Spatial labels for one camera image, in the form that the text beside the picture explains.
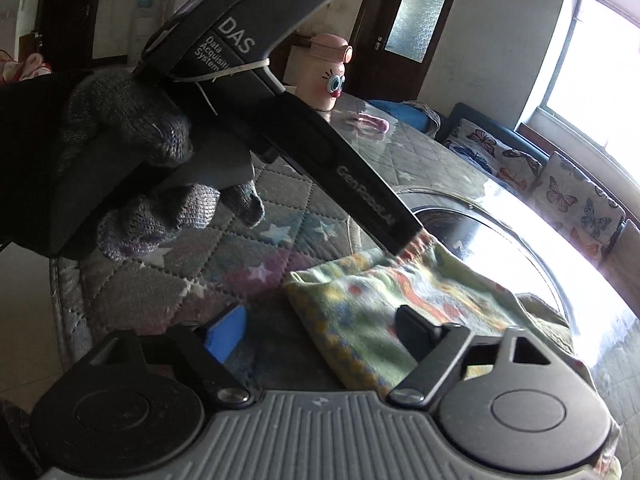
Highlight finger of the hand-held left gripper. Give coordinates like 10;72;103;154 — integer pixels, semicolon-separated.
367;206;427;257

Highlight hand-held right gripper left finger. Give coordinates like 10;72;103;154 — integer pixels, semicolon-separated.
75;304;253;405

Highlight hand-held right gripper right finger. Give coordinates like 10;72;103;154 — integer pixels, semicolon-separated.
387;304;576;405

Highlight colourful patterned children's pants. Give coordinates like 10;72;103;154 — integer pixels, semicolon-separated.
285;227;576;396

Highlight person's left hand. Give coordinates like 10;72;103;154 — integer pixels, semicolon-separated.
50;67;265;262

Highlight round black table burner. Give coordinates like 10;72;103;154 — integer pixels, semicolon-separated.
400;187;571;321

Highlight grey quilted star table cover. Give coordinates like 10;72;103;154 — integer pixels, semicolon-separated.
47;92;640;480

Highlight dark door with frosted glass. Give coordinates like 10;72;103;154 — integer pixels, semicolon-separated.
347;0;468;103

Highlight pink cartoon water bottle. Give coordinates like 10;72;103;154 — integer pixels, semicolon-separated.
302;32;355;112

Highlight small pink object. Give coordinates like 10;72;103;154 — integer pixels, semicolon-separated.
345;112;391;133

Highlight grey cloth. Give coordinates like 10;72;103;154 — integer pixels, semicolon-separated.
400;100;443;135

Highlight blue cushion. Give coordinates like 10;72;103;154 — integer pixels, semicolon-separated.
367;100;436;133

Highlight low butterfly print cushion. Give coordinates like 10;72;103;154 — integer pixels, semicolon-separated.
445;117;546;196

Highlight white water dispenser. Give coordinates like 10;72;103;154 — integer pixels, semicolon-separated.
131;0;168;58

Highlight large butterfly print cushion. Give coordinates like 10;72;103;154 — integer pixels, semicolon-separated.
530;151;627;261

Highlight plain white cushion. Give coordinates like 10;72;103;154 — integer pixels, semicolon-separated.
600;220;640;306

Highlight dark wooden doorway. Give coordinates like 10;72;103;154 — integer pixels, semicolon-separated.
37;0;108;75

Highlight window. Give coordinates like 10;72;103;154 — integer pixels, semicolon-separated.
517;0;640;201

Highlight pink floral cloth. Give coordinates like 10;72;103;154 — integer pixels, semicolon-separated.
0;49;51;85

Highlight white cable tie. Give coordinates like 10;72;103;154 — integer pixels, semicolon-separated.
172;57;271;117

